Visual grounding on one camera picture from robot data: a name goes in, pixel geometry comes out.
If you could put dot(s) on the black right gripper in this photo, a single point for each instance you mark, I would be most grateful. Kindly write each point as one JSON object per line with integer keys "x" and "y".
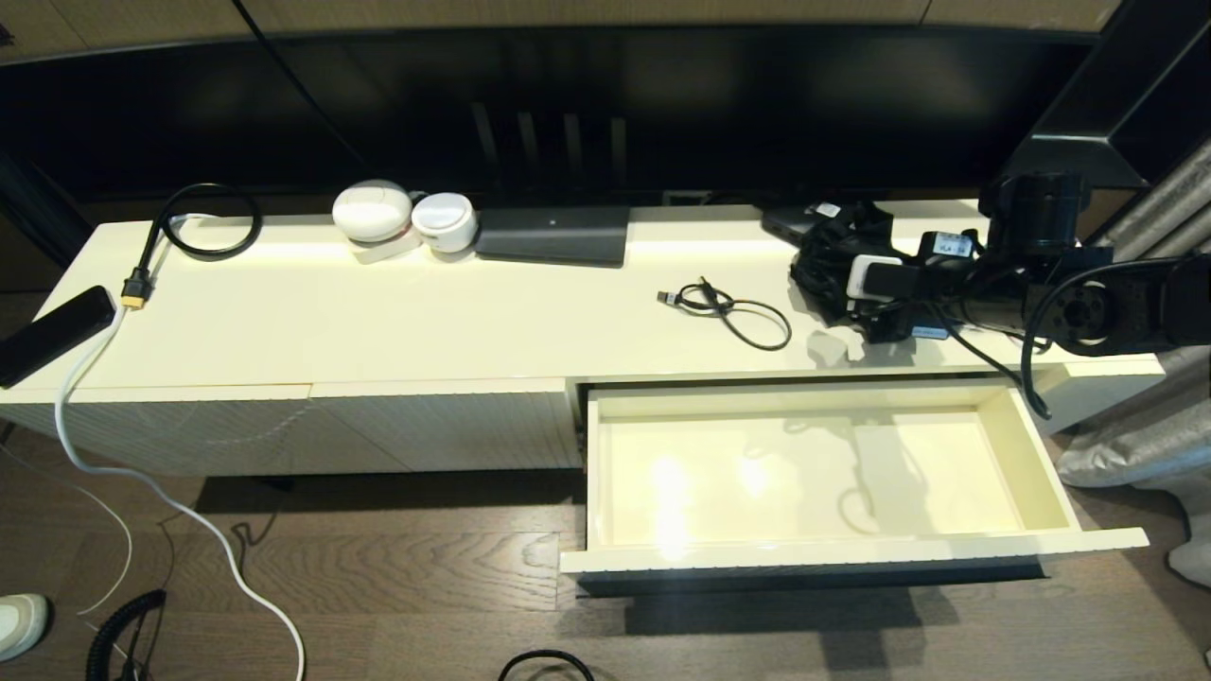
{"x": 951, "y": 284}

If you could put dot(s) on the black umbrella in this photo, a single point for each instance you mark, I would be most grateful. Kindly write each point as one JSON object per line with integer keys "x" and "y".
{"x": 823, "y": 265}

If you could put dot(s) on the white cabinet drawer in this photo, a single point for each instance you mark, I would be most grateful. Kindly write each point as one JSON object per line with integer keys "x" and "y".
{"x": 804, "y": 473}

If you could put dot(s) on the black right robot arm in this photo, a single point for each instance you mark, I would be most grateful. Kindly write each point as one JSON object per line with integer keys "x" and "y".
{"x": 1135, "y": 303}

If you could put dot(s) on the white cream TV cabinet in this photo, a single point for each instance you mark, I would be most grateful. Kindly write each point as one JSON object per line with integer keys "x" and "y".
{"x": 426, "y": 320}

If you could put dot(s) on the small black box with sticker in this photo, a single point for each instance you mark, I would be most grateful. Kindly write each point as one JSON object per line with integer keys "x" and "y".
{"x": 785, "y": 222}

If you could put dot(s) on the grey curtain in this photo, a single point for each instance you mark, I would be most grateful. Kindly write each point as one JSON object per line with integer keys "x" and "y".
{"x": 1135, "y": 445}

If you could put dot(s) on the black flat screen TV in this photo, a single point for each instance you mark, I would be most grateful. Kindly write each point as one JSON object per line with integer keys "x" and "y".
{"x": 710, "y": 95}

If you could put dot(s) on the flat black set-top box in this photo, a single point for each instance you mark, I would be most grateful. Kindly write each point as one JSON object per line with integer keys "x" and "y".
{"x": 552, "y": 235}

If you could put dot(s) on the small white round device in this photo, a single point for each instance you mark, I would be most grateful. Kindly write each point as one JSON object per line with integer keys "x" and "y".
{"x": 445, "y": 223}

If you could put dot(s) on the white flat device base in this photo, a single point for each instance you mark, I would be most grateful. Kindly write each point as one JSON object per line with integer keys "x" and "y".
{"x": 383, "y": 252}

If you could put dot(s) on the large white round device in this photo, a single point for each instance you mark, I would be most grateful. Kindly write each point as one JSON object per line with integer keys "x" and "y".
{"x": 372, "y": 211}

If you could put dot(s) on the long black rectangular device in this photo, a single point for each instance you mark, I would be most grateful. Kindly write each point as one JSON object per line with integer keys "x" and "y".
{"x": 52, "y": 336}

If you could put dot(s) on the white shoe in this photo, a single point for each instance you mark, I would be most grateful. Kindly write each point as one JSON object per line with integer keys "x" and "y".
{"x": 21, "y": 624}

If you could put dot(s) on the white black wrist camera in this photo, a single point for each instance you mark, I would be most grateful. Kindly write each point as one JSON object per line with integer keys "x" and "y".
{"x": 875, "y": 279}

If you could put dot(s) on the black wall shelf frame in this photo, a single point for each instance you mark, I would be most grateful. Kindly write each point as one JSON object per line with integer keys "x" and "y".
{"x": 1088, "y": 132}

